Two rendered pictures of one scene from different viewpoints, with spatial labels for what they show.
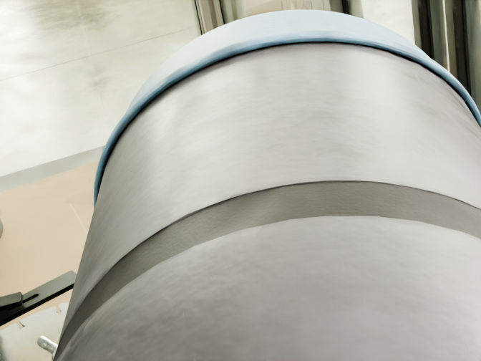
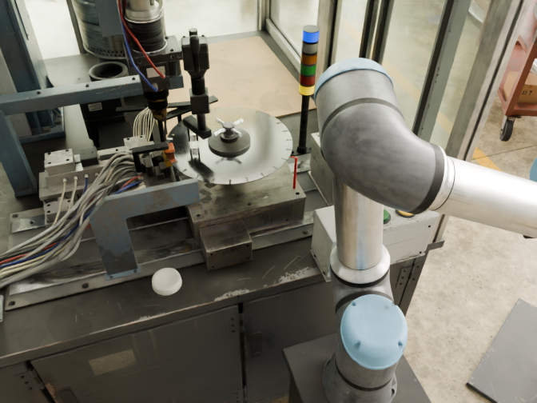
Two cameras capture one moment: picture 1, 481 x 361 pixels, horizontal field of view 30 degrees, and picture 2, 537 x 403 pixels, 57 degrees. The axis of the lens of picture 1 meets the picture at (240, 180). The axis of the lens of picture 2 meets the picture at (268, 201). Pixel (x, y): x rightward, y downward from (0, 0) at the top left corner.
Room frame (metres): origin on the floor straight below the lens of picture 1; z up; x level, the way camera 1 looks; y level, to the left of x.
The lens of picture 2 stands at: (-0.41, 0.18, 1.74)
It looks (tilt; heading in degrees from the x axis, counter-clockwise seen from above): 44 degrees down; 354
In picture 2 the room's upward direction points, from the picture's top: 1 degrees clockwise
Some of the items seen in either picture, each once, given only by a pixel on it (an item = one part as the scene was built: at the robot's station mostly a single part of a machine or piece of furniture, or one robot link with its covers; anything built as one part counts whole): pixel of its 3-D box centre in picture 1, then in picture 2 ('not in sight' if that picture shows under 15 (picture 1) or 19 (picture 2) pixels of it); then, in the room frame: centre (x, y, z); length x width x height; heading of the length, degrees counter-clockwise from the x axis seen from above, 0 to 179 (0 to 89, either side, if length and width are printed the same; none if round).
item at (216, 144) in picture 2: not in sight; (228, 137); (0.64, 0.18, 0.96); 0.11 x 0.11 x 0.03
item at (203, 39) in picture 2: not in sight; (196, 73); (0.60, 0.24, 1.17); 0.06 x 0.05 x 0.20; 95
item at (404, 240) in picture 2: not in sight; (371, 233); (0.41, -0.17, 0.82); 0.28 x 0.11 x 0.15; 104
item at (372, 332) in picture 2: not in sight; (370, 337); (0.07, -0.07, 0.91); 0.13 x 0.12 x 0.14; 176
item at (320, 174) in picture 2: not in sight; (350, 168); (0.66, -0.16, 0.82); 0.18 x 0.18 x 0.15; 14
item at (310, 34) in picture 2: not in sight; (310, 33); (0.84, -0.05, 1.14); 0.05 x 0.04 x 0.03; 14
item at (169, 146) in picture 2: not in sight; (154, 157); (0.60, 0.37, 0.95); 0.10 x 0.03 x 0.07; 104
